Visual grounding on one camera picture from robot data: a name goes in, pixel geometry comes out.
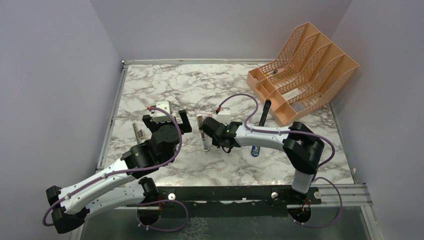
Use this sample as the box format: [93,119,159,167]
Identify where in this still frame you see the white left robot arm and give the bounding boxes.
[42,105,192,234]

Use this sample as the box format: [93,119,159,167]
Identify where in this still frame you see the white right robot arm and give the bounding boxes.
[199,117,325,204]

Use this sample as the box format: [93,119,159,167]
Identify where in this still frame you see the peach plastic desk organizer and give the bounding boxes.
[246,22,359,126]

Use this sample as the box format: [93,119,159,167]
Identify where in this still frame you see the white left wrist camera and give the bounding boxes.
[146,100,173,124]

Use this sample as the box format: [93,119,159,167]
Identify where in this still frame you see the metal stapler magazine rail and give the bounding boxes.
[132,122,144,145]

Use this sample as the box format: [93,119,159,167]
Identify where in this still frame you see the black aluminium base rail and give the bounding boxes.
[125,184,374,220]

